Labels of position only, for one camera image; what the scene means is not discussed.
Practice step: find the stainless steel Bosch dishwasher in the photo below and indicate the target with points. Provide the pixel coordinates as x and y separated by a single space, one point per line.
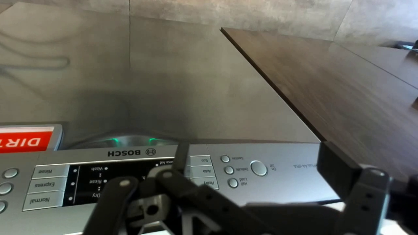
282 174

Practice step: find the red dirty sign magnet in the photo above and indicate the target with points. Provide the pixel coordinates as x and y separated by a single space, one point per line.
26 140

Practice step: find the dark brown wooden cabinet door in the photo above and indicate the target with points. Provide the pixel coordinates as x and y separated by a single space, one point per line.
347 100

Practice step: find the large round dishwasher button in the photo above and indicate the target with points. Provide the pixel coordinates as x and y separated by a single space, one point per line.
259 167

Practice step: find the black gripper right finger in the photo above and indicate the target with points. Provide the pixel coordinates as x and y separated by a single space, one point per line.
366 200

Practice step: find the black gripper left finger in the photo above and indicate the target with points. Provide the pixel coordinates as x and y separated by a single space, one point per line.
196 196

